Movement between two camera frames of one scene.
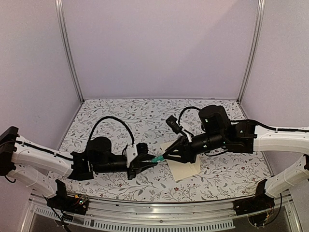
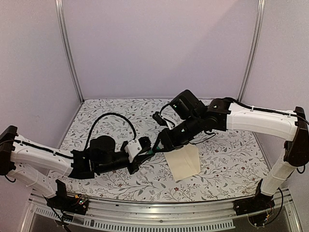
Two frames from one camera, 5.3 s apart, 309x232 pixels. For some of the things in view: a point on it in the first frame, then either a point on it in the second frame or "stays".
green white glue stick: (158, 158) → (150, 152)
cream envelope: (179, 170) stays
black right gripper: (185, 158) → (168, 142)
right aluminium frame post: (257, 44) stays
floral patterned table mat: (223, 177) stays
